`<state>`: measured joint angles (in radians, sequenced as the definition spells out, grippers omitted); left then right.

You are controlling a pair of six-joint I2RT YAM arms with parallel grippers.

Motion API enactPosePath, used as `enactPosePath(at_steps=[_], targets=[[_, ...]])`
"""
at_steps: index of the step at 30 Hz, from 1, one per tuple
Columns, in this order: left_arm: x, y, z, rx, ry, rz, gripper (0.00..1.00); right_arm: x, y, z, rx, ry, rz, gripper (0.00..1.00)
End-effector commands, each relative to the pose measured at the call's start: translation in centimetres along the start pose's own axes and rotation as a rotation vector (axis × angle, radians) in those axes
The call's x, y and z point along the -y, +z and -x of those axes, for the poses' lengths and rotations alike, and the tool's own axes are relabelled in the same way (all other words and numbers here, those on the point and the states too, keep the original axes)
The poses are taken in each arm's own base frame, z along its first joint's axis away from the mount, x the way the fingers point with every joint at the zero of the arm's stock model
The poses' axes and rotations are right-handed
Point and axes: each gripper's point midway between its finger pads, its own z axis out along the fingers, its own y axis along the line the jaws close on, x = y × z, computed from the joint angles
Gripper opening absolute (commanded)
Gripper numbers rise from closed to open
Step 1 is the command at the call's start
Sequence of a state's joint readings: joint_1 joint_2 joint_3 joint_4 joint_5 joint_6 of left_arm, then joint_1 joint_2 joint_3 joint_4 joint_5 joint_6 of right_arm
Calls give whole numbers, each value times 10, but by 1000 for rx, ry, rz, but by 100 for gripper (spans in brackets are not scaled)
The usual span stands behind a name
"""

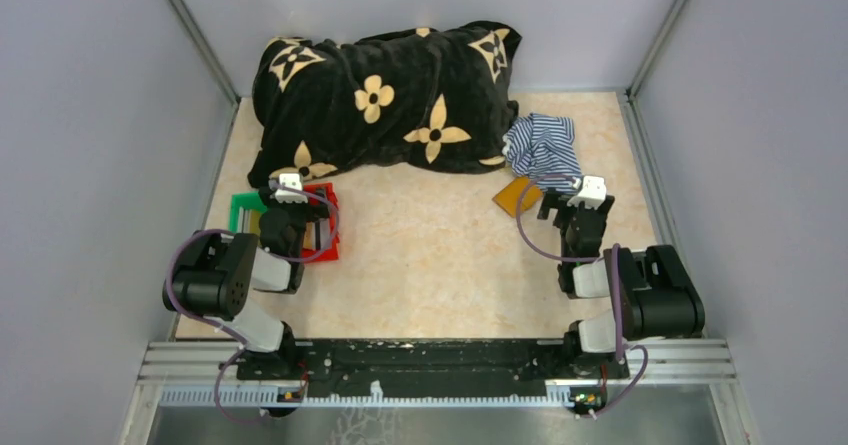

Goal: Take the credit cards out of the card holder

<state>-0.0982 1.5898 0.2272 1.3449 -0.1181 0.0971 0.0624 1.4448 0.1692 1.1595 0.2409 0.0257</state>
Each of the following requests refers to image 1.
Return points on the black floral blanket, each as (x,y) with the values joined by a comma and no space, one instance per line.
(435,100)

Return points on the green plastic bin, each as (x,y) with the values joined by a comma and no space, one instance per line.
(246,210)

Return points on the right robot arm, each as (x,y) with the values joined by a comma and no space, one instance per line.
(650,292)

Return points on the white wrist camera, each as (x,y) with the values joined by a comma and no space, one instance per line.
(591,194)
(287,188)

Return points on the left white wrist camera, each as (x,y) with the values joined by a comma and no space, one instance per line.
(287,188)

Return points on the red plastic bin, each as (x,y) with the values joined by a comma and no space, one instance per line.
(317,234)

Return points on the blue striped cloth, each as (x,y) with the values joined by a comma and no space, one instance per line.
(541,148)

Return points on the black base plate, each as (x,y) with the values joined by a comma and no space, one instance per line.
(455,368)

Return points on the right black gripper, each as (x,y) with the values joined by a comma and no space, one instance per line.
(557,201)

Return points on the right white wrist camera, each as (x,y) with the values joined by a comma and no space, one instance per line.
(591,194)

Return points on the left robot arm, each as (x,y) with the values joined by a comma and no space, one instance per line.
(214,274)

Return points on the yellow leather card holder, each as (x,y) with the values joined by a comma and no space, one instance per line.
(514,200)

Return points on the aluminium front rail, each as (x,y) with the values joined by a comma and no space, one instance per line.
(194,373)

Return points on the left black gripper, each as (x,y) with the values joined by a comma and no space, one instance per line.
(313,211)

